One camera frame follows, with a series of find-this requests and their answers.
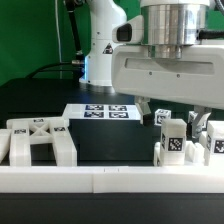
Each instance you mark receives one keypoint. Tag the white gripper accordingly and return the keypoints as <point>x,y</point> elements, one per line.
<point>197,78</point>

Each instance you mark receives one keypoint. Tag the white chair seat part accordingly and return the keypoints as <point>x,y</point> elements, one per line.
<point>194,155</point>

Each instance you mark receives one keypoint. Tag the white chair back frame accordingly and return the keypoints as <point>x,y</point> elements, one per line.
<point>20,134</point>

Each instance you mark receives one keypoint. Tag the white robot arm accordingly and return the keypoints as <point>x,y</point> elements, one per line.
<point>166,53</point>

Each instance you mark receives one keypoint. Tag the white front fence bar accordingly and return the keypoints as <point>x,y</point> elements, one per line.
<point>184,179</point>

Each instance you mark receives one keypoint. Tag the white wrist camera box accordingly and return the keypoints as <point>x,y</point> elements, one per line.
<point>130,32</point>

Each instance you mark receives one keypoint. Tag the white marker base plate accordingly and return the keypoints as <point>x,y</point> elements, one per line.
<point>101,111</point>

